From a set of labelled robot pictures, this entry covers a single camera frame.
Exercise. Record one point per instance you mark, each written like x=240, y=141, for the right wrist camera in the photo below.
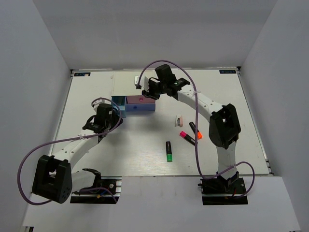
x=141, y=82

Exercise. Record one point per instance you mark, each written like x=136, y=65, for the pink highlighter black body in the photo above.
x=187, y=137

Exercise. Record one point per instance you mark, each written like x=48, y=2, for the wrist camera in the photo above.
x=96, y=102
x=141, y=82

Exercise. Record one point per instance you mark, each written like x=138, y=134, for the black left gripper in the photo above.
x=116, y=117

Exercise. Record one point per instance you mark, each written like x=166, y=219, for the green highlighter black body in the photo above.
x=169, y=151

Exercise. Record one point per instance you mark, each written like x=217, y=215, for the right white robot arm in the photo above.
x=224, y=126

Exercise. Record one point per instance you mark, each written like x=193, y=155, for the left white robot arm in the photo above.
x=54, y=177

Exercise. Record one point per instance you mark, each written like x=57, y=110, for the dark blue drawer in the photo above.
x=140, y=107

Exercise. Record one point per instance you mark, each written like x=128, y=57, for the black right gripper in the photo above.
x=150, y=93

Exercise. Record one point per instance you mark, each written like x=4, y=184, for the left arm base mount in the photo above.
x=101, y=191

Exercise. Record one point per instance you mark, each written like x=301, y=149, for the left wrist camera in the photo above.
x=96, y=102

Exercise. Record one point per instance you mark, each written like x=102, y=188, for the white drawer organizer cabinet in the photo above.
x=124, y=83

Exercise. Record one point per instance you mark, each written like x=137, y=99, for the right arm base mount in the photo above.
x=214, y=193

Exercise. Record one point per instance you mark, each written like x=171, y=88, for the pink drawer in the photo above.
x=139, y=99

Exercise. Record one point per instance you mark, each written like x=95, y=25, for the light blue drawer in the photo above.
x=120, y=101

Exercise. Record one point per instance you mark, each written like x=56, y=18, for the orange highlighter black body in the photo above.
x=194, y=129

